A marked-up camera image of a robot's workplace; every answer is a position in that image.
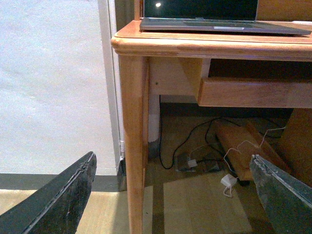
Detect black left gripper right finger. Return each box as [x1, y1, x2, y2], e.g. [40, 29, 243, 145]
[250, 155, 312, 234]

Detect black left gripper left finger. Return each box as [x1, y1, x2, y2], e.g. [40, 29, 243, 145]
[0, 152, 97, 234]

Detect wooden footrest board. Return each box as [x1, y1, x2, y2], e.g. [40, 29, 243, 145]
[214, 121, 292, 186]

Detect floor power socket with plug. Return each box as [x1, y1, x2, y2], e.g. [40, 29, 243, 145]
[175, 153, 220, 173]

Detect wooden keyboard drawer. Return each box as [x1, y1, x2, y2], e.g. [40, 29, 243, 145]
[196, 78, 312, 108]

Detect wooden desk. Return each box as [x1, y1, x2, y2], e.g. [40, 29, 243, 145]
[111, 0, 312, 234]

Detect grey laptop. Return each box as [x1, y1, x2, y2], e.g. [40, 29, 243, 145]
[139, 0, 312, 36]

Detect white charger with cable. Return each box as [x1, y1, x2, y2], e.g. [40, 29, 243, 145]
[221, 127, 285, 197]

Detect black cable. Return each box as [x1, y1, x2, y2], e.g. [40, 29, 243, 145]
[158, 117, 242, 170]

